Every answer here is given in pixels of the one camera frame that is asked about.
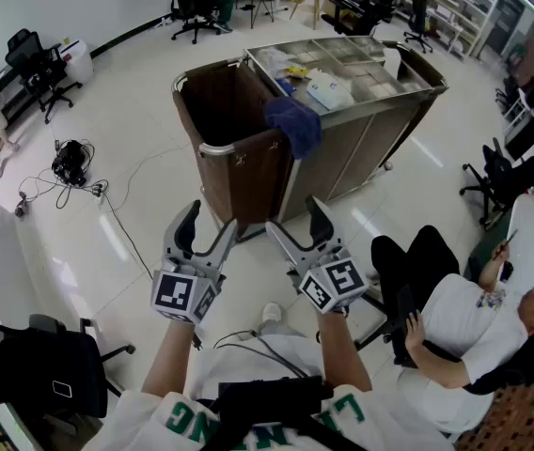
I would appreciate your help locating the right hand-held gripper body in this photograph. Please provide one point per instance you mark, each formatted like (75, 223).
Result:
(337, 280)

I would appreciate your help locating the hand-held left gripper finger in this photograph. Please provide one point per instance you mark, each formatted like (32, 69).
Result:
(175, 237)
(222, 247)

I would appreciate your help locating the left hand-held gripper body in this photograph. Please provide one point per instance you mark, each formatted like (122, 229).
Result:
(170, 294)

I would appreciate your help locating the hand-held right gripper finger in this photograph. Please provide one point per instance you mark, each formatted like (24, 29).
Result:
(288, 247)
(324, 230)

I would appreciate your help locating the brown laundry bag bin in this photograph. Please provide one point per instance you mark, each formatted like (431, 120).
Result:
(253, 176)

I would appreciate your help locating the dark blue towel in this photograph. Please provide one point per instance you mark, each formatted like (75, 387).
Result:
(295, 122)

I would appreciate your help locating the person's left forearm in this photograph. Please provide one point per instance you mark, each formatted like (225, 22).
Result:
(168, 360)

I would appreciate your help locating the person's right forearm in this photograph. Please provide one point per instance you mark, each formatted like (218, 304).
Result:
(342, 355)

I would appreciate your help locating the steel housekeeping cart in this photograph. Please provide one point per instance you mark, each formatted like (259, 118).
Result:
(365, 129)

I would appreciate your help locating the clear plastic bag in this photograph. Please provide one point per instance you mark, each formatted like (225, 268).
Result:
(274, 61)

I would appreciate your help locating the person's white shoe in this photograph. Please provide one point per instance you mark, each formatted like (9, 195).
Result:
(271, 312)

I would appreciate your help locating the white power strip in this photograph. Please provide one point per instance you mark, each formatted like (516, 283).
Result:
(99, 200)

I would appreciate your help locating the person's white shirt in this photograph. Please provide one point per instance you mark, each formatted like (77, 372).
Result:
(267, 360)

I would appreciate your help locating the black device on floor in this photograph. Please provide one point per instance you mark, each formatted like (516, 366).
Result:
(69, 162)

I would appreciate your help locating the black chest-mounted box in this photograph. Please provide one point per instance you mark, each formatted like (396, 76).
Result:
(271, 393)

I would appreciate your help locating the white packet with blue print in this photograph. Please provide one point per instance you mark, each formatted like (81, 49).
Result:
(328, 89)

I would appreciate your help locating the black smartphone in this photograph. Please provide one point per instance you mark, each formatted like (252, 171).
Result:
(62, 388)

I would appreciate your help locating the flat blue packet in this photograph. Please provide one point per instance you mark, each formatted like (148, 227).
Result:
(284, 87)

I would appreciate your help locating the black mesh chair with jacket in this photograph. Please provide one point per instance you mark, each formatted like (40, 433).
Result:
(36, 369)

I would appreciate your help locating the yellow packet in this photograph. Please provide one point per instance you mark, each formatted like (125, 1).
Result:
(296, 71)

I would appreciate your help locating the white round table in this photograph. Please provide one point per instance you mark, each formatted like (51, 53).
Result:
(532, 233)

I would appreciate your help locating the white bin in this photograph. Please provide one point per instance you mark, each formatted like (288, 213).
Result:
(79, 61)

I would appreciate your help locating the black low bench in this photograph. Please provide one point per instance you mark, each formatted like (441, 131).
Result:
(6, 97)

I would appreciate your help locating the white shelf unit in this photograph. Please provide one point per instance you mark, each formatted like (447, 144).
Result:
(455, 3)

